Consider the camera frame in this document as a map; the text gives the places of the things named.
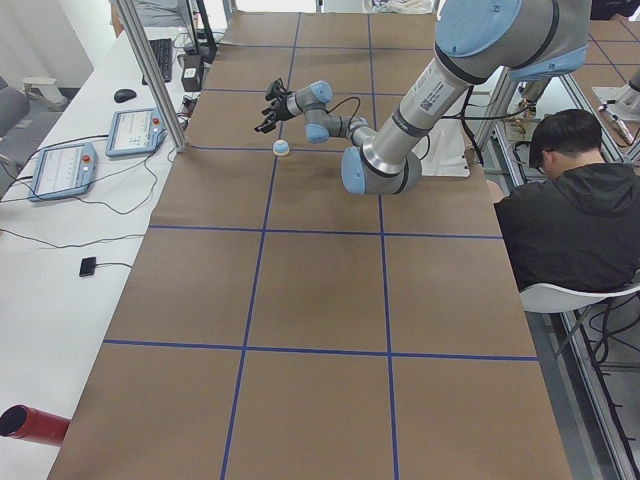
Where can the black box with label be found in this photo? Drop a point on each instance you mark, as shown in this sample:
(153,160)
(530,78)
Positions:
(192,73)

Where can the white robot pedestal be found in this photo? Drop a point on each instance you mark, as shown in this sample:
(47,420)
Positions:
(444,152)

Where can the aluminium frame post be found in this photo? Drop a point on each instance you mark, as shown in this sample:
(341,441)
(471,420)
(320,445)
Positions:
(151,71)

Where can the near blue teach pendant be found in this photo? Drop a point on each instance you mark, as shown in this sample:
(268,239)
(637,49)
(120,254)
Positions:
(63,172)

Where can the white chair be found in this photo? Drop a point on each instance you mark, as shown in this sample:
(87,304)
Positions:
(553,299)

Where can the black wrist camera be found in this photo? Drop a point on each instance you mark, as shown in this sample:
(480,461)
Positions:
(276,90)

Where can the blue bell with cream button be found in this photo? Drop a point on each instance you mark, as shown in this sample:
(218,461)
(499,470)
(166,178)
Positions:
(280,148)

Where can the black computer mouse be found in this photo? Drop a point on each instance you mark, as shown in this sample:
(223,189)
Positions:
(124,95)

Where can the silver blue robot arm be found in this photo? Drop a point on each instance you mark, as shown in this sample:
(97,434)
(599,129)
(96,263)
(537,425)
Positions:
(535,39)

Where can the red cylinder tube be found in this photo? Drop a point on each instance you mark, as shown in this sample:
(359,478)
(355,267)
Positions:
(29,424)

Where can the far blue teach pendant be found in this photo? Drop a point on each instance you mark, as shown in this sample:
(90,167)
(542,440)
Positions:
(135,132)

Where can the person in black shirt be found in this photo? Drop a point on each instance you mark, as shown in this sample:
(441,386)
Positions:
(578,229)

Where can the black monitor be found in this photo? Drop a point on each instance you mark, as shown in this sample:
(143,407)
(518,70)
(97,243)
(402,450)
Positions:
(201,35)

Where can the blue teach pendant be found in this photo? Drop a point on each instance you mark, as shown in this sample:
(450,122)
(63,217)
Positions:
(63,172)
(135,132)

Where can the black keyboard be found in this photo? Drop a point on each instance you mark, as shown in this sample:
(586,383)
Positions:
(162,50)

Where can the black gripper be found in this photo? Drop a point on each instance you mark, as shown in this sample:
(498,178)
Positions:
(281,109)

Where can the small black puck device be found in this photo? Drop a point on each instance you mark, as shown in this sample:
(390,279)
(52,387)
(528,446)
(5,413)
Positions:
(87,266)

